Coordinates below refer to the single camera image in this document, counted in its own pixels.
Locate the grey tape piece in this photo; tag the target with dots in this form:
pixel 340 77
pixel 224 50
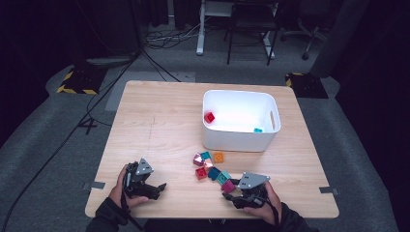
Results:
pixel 96 185
pixel 328 190

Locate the black chair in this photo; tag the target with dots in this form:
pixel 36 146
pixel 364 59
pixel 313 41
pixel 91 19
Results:
pixel 251 24

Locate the grey office chair base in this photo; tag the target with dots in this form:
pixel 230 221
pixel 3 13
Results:
pixel 311 43

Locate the red building block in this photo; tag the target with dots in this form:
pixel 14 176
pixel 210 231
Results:
pixel 201 173
pixel 209 117

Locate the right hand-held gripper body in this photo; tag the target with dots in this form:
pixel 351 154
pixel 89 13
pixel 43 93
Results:
pixel 253 180

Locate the person's dark clothing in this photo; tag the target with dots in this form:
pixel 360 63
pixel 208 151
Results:
pixel 209 226

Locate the person's left hand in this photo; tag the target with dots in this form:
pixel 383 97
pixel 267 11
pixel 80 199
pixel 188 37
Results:
pixel 117 190

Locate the grey curtain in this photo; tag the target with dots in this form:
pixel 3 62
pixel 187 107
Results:
pixel 341 38

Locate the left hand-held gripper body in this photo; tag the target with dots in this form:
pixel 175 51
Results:
pixel 144 167

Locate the white plastic bin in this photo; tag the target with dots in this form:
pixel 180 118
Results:
pixel 238 140

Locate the magenta building block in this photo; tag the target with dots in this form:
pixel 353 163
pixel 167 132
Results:
pixel 228 186

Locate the dark blue building block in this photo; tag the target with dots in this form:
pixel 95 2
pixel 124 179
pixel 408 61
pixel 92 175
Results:
pixel 214 173

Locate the dark stand with grey base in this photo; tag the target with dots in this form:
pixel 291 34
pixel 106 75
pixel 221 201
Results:
pixel 106 61

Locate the purple building block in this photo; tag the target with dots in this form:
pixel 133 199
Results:
pixel 198 159

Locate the white desk frame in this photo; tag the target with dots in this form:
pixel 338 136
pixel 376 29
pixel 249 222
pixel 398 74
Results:
pixel 200 38

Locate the orange building block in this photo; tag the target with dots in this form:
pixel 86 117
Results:
pixel 218 157

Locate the teal building block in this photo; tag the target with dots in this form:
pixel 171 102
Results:
pixel 224 178
pixel 257 130
pixel 205 155

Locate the black yellow striped stand base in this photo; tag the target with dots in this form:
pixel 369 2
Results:
pixel 82 82
pixel 306 85

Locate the pink building block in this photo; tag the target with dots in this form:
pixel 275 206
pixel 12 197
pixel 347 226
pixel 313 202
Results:
pixel 208 164

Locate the person's right hand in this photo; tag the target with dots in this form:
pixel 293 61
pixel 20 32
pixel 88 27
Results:
pixel 273 206

